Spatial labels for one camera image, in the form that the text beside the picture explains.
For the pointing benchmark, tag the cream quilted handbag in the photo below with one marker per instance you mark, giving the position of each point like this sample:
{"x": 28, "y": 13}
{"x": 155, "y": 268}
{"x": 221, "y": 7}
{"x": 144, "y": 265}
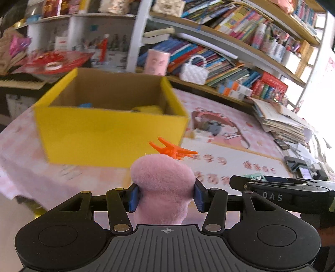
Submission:
{"x": 167, "y": 7}

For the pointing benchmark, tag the smartphone with lit screen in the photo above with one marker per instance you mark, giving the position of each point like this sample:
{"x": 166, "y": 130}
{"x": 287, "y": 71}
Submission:
{"x": 306, "y": 173}

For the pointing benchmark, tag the small black smartphone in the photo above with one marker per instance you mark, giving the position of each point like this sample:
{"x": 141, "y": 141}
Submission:
{"x": 282, "y": 144}

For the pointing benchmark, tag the stack of papers and books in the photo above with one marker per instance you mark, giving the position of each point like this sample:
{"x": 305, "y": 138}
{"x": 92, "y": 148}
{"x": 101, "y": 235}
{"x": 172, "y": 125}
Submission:
{"x": 282, "y": 123}

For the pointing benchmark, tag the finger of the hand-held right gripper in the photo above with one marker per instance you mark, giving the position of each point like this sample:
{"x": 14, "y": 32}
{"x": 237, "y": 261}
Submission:
{"x": 274, "y": 181}

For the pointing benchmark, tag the colourful small figurines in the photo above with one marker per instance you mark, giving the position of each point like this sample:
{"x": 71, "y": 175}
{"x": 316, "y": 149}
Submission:
{"x": 284, "y": 99}

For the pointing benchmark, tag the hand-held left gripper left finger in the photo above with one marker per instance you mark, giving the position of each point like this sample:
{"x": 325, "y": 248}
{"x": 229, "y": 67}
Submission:
{"x": 133, "y": 197}

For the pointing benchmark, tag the clear marker holder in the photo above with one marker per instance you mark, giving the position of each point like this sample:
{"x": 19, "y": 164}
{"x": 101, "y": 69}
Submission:
{"x": 274, "y": 45}

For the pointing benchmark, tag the thick red book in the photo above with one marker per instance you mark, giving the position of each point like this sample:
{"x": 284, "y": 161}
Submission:
{"x": 273, "y": 81}

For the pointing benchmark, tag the pink plush toy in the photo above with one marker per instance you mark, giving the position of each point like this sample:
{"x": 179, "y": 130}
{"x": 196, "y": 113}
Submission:
{"x": 162, "y": 183}

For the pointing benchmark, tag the red tassel ornament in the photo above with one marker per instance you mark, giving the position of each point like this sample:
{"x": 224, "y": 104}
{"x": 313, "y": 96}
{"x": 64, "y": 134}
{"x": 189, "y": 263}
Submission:
{"x": 103, "y": 48}

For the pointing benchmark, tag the alphabet wall poster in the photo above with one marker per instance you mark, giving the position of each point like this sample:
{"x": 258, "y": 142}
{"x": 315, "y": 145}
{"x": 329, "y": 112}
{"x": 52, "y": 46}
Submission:
{"x": 331, "y": 66}

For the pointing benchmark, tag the piano keyboard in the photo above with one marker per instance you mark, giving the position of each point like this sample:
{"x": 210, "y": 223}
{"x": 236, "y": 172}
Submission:
{"x": 18, "y": 83}

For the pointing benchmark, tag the orange hair clip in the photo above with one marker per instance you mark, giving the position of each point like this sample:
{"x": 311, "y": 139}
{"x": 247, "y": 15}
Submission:
{"x": 170, "y": 151}

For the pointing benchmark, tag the pile of red paper decorations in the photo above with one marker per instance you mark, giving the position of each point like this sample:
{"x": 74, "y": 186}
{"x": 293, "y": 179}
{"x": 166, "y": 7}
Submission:
{"x": 65, "y": 58}

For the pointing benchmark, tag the pastel glitter bottle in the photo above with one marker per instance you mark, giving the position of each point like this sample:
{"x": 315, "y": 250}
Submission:
{"x": 259, "y": 36}

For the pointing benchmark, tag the white quilted handbag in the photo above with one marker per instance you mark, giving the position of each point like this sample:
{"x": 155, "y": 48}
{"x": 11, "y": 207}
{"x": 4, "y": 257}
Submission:
{"x": 193, "y": 74}

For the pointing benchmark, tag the row of colourful picture books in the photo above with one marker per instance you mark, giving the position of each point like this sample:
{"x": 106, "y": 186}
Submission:
{"x": 235, "y": 21}

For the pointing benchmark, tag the row of leaning children's books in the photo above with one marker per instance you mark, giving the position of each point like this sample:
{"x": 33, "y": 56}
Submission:
{"x": 222, "y": 65}

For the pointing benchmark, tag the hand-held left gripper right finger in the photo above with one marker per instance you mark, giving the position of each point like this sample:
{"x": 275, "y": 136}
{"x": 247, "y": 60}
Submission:
{"x": 200, "y": 197}

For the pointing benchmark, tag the white tape roll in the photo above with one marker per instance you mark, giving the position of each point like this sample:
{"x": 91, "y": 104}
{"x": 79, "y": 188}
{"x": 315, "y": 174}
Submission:
{"x": 53, "y": 66}

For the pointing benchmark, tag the white storage bin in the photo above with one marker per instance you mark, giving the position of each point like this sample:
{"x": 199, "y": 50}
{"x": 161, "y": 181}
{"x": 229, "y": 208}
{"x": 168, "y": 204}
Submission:
{"x": 290, "y": 61}

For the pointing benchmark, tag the yellow cardboard box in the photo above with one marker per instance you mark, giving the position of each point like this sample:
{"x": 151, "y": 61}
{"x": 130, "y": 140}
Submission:
{"x": 104, "y": 136}

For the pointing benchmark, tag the white blue orange carton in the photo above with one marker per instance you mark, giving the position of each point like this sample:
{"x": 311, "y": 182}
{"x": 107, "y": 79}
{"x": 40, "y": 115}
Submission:
{"x": 230, "y": 93}
{"x": 239, "y": 87}

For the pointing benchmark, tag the pink printed table mat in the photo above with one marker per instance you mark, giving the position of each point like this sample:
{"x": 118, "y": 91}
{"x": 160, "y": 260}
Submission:
{"x": 261, "y": 157}

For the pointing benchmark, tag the white wooden bookshelf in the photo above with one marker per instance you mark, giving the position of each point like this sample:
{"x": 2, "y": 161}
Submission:
{"x": 235, "y": 56}

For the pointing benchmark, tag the white pink doll figure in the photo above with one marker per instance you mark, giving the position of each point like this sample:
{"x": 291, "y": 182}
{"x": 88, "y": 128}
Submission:
{"x": 113, "y": 5}

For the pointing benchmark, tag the red standing dictionary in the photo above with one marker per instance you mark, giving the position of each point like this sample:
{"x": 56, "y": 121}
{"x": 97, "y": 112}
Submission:
{"x": 256, "y": 87}

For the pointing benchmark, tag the small blue box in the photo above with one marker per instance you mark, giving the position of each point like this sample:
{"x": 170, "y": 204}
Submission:
{"x": 85, "y": 105}

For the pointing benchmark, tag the white side shelf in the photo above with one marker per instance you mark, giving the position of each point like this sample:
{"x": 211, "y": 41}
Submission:
{"x": 78, "y": 31}

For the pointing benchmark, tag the pink cylinder pen holder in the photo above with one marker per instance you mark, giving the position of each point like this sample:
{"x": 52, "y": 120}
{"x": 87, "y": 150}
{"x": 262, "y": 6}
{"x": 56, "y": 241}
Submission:
{"x": 156, "y": 62}

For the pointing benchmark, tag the small grey toy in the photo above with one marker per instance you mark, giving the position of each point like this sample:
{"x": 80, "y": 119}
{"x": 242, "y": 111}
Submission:
{"x": 214, "y": 128}

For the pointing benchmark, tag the green standing dictionary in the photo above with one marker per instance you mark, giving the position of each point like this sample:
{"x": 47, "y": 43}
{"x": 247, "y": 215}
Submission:
{"x": 265, "y": 91}

